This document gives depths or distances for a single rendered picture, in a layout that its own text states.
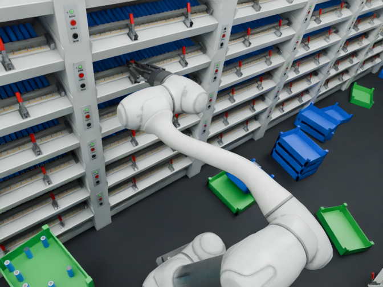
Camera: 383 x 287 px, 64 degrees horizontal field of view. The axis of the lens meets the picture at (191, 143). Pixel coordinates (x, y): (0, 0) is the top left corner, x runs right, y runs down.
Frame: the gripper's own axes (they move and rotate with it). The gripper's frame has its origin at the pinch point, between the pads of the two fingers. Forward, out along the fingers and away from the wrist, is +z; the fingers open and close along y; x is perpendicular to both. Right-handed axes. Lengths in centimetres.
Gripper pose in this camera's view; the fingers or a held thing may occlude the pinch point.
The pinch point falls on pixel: (133, 65)
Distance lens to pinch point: 128.8
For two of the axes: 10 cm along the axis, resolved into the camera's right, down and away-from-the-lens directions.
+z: -6.4, -4.6, 6.2
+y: 7.7, -3.8, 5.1
